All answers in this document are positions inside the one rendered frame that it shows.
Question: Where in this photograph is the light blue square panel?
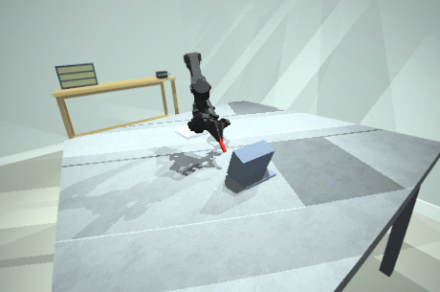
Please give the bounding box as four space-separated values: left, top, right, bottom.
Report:
227 140 276 190

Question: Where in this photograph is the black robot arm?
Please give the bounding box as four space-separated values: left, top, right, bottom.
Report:
183 52 211 134

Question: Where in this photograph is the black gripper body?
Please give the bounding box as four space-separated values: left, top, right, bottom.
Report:
190 103 231 128

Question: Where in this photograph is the red peg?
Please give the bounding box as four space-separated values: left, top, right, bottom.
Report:
219 137 226 152

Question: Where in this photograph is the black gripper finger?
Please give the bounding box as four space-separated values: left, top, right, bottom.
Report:
202 121 221 143
218 123 225 142

